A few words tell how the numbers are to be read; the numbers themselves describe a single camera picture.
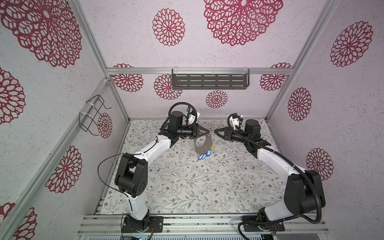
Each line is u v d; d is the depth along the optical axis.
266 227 0.69
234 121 0.76
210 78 0.97
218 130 0.79
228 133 0.72
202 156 0.83
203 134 0.78
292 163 0.49
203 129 0.78
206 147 0.81
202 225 0.75
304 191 0.43
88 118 0.75
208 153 0.81
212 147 0.81
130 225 0.73
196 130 0.74
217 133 0.80
